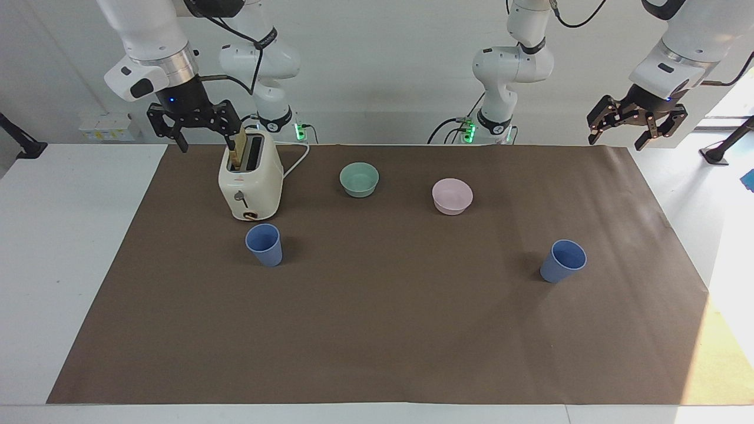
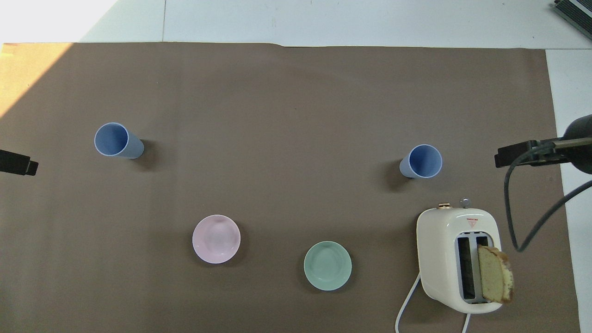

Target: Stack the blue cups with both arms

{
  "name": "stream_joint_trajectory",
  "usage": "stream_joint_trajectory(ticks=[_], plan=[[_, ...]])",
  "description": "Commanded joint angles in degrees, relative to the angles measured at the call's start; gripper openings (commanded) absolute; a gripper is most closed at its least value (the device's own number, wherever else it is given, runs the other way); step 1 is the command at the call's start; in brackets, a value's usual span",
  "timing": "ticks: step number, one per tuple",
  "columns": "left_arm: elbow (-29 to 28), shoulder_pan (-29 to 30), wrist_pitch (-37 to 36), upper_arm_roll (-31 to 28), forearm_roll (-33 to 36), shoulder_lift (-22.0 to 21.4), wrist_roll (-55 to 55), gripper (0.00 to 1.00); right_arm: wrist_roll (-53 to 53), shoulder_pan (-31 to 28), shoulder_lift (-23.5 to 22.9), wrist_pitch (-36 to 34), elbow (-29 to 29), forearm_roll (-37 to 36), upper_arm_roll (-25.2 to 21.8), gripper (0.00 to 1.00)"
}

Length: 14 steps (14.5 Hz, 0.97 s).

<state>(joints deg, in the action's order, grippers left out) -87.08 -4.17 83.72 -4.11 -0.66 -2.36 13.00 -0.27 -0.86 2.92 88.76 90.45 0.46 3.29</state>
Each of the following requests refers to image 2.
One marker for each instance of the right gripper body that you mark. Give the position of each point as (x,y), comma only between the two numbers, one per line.
(580,159)

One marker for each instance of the slice of bread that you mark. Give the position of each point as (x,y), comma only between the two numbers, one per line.
(493,275)

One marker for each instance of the blue plastic cup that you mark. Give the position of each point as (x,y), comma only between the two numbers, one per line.
(422,162)
(132,149)

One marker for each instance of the cream white toaster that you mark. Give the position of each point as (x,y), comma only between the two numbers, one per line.
(437,249)

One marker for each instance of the green bowl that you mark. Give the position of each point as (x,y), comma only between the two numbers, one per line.
(327,266)

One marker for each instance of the pink bowl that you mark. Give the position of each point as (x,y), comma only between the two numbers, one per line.
(216,239)

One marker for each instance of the grey ribbed metal frame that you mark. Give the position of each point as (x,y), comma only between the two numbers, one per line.
(573,11)

